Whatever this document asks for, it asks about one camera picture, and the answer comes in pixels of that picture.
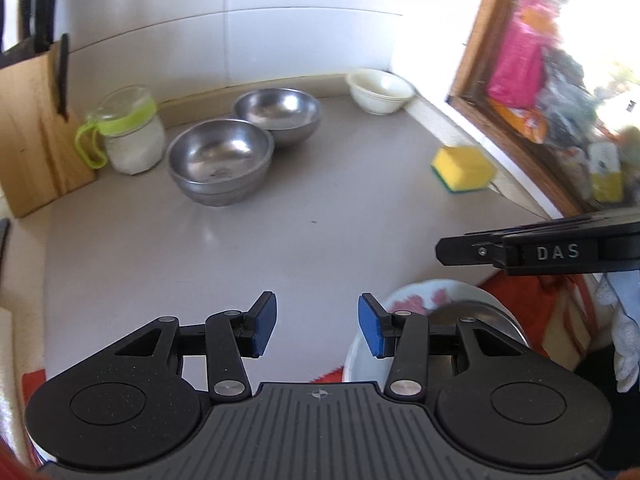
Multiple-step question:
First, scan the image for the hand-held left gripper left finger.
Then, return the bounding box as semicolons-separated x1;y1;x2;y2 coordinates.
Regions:
115;290;279;404

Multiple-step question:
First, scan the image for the pink bag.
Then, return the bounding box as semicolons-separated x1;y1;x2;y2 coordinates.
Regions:
487;0;551;111

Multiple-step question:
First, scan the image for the black handled knife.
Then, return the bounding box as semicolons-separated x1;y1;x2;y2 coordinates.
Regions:
35;0;60;51
19;0;41;56

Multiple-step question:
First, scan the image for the wooden knife block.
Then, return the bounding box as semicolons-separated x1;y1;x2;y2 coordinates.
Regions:
0;42;99;219

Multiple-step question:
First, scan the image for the grey counter mat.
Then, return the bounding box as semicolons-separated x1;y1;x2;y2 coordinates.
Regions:
42;95;551;386

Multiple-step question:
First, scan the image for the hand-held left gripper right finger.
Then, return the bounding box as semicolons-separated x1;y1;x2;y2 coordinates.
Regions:
357;292;526;404

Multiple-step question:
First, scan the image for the small white bowl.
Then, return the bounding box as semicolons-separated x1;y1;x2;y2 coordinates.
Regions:
346;68;417;117

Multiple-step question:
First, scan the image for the red cloth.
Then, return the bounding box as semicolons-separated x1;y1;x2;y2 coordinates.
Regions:
20;269;603;386

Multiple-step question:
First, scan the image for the person's right hand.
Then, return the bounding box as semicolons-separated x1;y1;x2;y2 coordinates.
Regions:
607;305;640;393

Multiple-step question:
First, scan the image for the orange packet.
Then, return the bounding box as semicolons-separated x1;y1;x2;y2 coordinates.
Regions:
492;97;549;142

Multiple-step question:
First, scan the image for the yellow white packet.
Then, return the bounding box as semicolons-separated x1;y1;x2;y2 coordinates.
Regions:
587;142;624;204

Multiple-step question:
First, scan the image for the yellow green sponge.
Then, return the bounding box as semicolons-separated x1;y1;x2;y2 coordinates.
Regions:
431;145;497;195

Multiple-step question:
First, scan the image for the large pink flower plate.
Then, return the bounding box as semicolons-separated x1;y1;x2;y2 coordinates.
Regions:
343;280;521;386

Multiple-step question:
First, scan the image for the glass jar with green lid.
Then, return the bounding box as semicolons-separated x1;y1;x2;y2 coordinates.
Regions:
75;85;167;176

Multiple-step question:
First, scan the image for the large steel bowl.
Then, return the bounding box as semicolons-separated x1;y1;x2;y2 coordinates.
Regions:
425;300;531;361

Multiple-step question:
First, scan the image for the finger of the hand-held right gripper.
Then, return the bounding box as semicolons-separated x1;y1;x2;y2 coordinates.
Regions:
435;225;523;268

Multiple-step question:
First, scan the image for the wooden window frame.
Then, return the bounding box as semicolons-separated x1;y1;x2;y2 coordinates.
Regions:
447;0;640;221

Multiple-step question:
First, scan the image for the black slim knife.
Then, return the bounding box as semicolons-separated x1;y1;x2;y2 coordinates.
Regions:
54;33;71;122

